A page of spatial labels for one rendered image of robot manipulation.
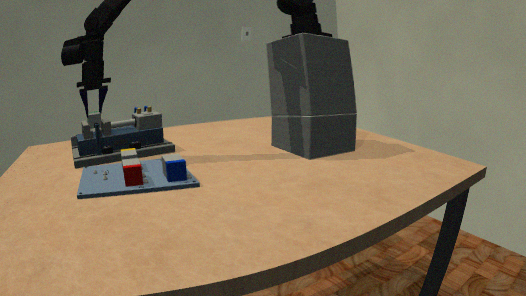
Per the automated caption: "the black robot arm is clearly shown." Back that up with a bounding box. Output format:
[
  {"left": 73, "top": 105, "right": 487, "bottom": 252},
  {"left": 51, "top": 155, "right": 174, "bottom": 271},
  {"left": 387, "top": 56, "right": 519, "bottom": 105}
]
[{"left": 61, "top": 0, "right": 332, "bottom": 66}]

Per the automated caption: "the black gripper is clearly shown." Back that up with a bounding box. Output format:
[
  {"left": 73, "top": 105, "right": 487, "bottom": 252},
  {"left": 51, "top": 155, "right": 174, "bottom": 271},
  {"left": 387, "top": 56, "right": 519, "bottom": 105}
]
[{"left": 77, "top": 59, "right": 111, "bottom": 118}]

